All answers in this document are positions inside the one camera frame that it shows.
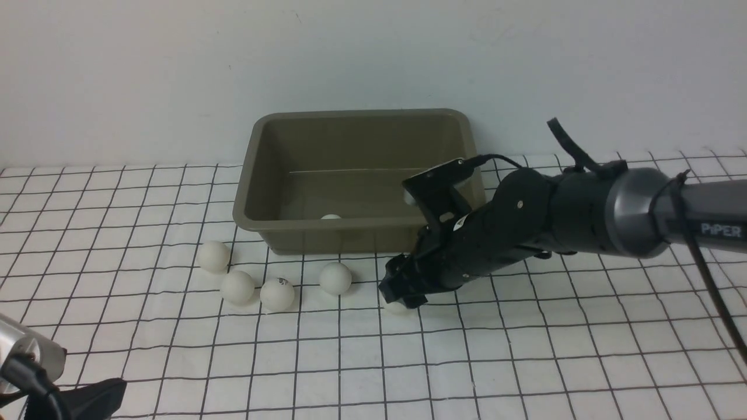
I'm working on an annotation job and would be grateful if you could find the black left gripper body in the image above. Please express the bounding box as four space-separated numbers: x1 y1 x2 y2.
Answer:
24 378 127 419

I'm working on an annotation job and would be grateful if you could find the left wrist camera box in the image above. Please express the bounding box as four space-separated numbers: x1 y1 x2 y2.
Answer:
1 314 67 381

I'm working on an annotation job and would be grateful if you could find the white marked ping-pong ball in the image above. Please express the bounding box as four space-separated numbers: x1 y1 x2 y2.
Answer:
382 300 411 316

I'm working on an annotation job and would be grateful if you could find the white ping-pong ball with mark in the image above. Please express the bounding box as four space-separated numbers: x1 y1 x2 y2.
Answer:
260 278 295 313

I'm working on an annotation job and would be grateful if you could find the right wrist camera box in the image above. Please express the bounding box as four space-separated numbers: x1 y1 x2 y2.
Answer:
401 159 476 232

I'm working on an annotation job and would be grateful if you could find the black right camera cable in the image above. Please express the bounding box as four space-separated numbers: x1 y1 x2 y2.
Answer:
461 153 747 365

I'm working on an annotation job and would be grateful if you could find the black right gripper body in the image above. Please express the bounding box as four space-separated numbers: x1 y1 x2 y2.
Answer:
403 210 526 292

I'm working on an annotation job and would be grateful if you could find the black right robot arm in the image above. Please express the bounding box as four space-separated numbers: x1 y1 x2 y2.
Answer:
379 160 745 309

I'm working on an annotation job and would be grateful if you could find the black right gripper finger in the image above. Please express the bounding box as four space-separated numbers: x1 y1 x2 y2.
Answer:
378 255 428 309

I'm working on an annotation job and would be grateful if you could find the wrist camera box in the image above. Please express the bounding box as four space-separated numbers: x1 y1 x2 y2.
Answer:
401 159 476 232
1 314 67 381

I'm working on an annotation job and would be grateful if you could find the olive green plastic bin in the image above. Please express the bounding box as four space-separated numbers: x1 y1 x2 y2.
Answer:
232 108 477 255

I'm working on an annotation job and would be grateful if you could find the white grid-pattern tablecloth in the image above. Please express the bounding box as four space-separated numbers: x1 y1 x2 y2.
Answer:
1 164 746 419

